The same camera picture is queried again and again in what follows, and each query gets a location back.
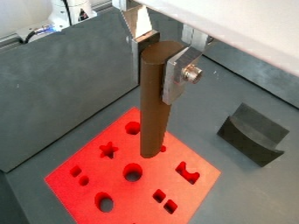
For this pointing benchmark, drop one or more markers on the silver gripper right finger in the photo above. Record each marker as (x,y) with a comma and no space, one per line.
(182,65)

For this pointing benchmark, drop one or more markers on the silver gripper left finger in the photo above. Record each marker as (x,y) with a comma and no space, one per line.
(143,34)

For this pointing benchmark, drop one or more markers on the dark brown oval peg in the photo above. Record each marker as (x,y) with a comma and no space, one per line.
(155,110)

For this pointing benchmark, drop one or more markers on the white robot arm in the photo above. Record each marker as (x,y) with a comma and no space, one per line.
(70,12)

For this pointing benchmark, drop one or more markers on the dark grey curved holder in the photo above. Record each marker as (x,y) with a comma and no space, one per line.
(254,134)

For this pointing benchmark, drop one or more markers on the red shape sorting block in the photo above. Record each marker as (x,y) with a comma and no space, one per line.
(108,185)

